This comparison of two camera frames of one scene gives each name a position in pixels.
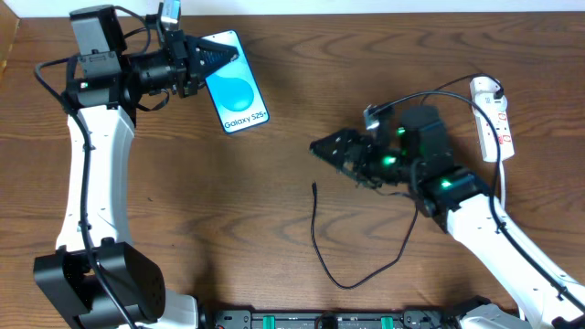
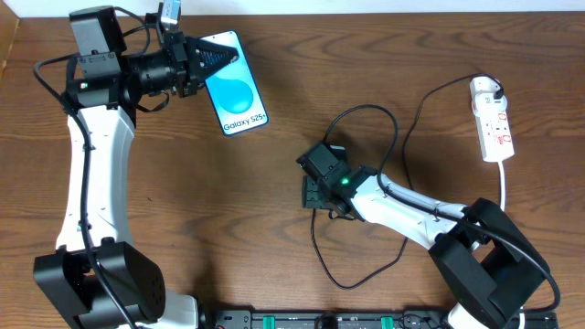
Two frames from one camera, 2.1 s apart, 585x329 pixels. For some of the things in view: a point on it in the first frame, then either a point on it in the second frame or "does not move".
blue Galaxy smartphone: (234, 90) does not move
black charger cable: (415, 207) does not move
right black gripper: (353, 158) -> (312, 195)
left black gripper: (184, 64) does not move
